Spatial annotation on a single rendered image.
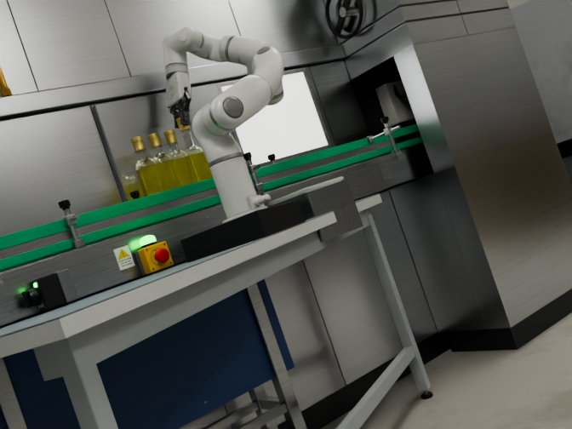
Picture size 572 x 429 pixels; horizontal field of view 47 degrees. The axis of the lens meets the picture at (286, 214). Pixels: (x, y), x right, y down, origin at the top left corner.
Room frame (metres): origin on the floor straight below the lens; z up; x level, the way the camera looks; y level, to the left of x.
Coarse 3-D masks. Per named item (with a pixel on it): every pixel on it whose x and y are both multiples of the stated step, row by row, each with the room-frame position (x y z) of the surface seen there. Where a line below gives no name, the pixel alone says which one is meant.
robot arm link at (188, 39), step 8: (176, 32) 2.14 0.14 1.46; (184, 32) 2.10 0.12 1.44; (192, 32) 2.10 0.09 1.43; (200, 32) 2.14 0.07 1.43; (168, 40) 2.16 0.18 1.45; (176, 40) 2.13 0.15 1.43; (184, 40) 2.10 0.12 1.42; (192, 40) 2.10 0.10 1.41; (200, 40) 2.13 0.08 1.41; (168, 48) 2.15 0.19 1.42; (176, 48) 2.14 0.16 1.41; (184, 48) 2.12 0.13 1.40; (192, 48) 2.12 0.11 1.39; (200, 48) 2.14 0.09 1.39; (168, 56) 2.15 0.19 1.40; (176, 56) 2.15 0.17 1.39; (184, 56) 2.16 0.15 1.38; (168, 64) 2.15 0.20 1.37
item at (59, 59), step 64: (0, 0) 2.05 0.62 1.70; (64, 0) 2.17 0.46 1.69; (128, 0) 2.30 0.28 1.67; (192, 0) 2.45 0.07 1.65; (256, 0) 2.62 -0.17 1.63; (320, 0) 2.82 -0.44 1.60; (0, 64) 2.01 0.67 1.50; (64, 64) 2.12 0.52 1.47; (128, 64) 2.25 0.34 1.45; (192, 64) 2.40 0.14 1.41; (320, 64) 2.75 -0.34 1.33; (0, 128) 1.97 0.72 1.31; (64, 128) 2.08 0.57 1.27; (384, 128) 2.89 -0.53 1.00; (0, 192) 1.94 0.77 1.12; (64, 192) 2.04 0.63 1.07
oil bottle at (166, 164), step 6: (156, 156) 2.07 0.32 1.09; (162, 156) 2.06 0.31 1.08; (168, 156) 2.07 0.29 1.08; (162, 162) 2.05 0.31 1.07; (168, 162) 2.06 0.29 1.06; (162, 168) 2.05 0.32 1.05; (168, 168) 2.06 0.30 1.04; (174, 168) 2.07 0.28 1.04; (162, 174) 2.05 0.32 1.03; (168, 174) 2.06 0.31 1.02; (174, 174) 2.07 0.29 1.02; (168, 180) 2.05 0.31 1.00; (174, 180) 2.07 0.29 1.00; (168, 186) 2.05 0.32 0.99; (174, 186) 2.06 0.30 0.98
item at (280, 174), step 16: (416, 128) 2.71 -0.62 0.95; (352, 144) 2.50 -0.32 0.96; (368, 144) 2.54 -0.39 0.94; (384, 144) 2.59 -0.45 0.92; (400, 144) 2.64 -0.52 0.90; (288, 160) 2.31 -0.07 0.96; (304, 160) 2.35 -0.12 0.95; (320, 160) 2.40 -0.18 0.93; (336, 160) 2.44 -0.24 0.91; (352, 160) 2.48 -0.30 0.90; (272, 176) 2.26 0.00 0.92; (288, 176) 2.30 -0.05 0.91; (304, 176) 2.34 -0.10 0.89
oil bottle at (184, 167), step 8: (176, 152) 2.10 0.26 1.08; (184, 152) 2.11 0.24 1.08; (176, 160) 2.09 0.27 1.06; (184, 160) 2.10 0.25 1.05; (176, 168) 2.09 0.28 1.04; (184, 168) 2.10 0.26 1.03; (192, 168) 2.12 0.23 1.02; (184, 176) 2.09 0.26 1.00; (192, 176) 2.11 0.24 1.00; (184, 184) 2.08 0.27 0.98
